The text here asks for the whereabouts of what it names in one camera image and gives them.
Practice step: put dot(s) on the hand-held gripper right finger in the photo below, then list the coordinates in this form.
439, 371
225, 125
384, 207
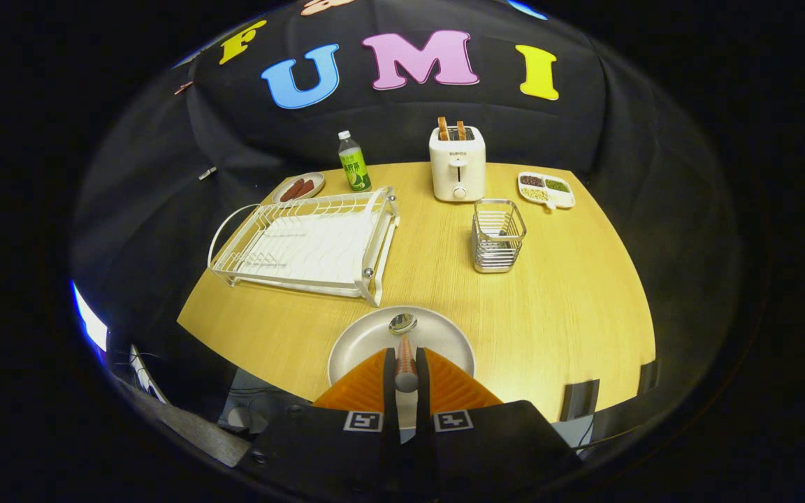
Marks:
500, 447

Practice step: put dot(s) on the white divided dish with beans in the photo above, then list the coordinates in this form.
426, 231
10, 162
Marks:
546, 191

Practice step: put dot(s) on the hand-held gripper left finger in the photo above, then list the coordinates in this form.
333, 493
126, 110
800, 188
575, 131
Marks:
318, 454

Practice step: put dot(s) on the pink cloth clip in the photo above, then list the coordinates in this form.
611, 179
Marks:
183, 87

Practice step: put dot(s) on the white round plate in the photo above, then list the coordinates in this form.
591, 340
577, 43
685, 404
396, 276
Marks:
360, 342

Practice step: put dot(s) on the brown toast slice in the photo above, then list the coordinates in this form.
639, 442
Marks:
461, 129
443, 128

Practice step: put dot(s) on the green tea bottle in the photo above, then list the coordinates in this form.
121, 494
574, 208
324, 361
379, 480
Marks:
355, 171

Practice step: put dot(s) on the white cloth clip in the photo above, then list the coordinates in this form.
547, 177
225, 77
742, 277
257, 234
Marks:
207, 173

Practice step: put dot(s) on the black table clamp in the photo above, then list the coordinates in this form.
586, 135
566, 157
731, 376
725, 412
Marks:
579, 399
648, 377

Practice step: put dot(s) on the brown sausage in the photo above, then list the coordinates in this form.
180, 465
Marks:
303, 188
292, 190

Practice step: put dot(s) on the small plate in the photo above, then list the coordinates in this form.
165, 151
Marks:
317, 180

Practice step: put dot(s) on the white toaster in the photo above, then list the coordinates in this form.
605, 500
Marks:
457, 171

